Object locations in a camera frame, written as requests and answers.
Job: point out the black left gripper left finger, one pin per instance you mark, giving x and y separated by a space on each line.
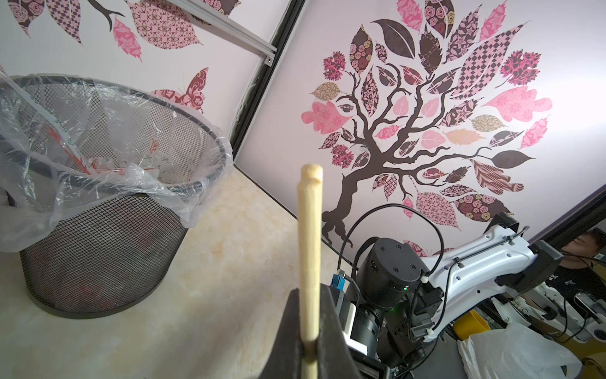
284 361

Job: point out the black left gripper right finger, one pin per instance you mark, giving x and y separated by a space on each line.
334 357

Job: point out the disposable chopsticks red print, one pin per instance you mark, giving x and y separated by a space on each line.
309 246

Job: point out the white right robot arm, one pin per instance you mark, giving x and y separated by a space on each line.
403 301

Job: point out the yellow container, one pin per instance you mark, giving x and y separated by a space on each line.
469 324

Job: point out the white plastic bag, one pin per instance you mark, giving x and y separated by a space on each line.
516 352

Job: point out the black mesh trash bin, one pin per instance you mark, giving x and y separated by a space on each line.
104 260

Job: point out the clear plastic bin liner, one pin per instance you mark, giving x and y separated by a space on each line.
69 144

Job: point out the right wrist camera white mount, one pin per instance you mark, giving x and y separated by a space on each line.
346 309

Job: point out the aluminium frame bar back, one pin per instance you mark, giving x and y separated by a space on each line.
203 11

